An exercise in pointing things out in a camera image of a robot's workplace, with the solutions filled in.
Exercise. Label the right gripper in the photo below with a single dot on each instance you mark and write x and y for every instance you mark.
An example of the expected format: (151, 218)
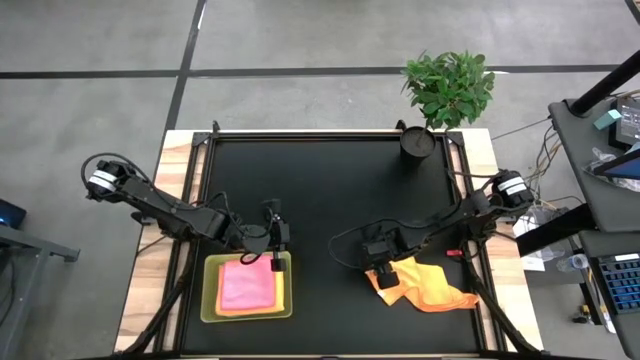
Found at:
(382, 247)

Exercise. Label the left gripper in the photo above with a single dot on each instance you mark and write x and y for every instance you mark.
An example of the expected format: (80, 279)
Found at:
(265, 237)

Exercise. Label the yellow microfiber towel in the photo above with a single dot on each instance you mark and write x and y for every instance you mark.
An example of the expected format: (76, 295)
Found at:
(280, 295)

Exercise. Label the pink microfiber towel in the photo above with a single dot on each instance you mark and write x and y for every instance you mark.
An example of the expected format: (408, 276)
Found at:
(247, 285)

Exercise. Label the orange microfiber towel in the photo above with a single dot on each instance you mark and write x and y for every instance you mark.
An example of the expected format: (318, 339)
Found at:
(430, 290)

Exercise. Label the green plastic bin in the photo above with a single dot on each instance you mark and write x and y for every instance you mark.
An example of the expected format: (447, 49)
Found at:
(207, 300)

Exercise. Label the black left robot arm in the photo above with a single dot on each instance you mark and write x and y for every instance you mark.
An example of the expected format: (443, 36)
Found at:
(150, 200)

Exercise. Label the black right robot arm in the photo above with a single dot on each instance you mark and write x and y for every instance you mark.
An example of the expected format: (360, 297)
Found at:
(510, 187)

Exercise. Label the small red object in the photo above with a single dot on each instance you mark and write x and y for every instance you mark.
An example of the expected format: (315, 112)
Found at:
(454, 253)

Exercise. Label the black plant pot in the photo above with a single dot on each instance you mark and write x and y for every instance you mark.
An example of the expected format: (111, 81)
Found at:
(417, 142)

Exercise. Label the white paper sheets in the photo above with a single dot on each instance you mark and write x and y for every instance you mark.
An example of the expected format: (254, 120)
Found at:
(532, 262)

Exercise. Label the black desk support beam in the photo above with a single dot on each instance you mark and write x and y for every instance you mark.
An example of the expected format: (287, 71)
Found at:
(550, 235)

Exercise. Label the clear plastic bottle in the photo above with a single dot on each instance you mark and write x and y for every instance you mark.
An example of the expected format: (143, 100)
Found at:
(575, 262)

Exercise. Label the green leafy plant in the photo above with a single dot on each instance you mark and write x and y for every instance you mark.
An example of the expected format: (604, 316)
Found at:
(445, 87)

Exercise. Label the grey side desk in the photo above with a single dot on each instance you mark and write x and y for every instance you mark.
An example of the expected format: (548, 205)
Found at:
(595, 210)

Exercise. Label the black keyboard blue keys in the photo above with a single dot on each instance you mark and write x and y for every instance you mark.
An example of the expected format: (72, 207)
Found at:
(622, 285)

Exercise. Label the grey low desk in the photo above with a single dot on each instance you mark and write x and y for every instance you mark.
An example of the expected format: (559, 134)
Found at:
(30, 242)

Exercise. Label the tablet with blue screen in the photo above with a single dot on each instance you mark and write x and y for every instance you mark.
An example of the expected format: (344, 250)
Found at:
(625, 167)

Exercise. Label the small teal box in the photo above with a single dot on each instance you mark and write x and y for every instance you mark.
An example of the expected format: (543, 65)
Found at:
(607, 120)

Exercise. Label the black device blue light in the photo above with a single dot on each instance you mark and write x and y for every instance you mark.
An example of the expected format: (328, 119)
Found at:
(11, 215)

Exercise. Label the black electronic box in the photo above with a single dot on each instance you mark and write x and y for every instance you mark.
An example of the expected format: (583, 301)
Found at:
(627, 125)

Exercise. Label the black round pole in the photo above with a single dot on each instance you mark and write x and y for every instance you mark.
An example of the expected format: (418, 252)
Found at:
(605, 85)

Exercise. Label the black aluminium table frame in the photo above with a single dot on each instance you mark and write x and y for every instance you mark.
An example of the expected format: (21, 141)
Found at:
(300, 135)

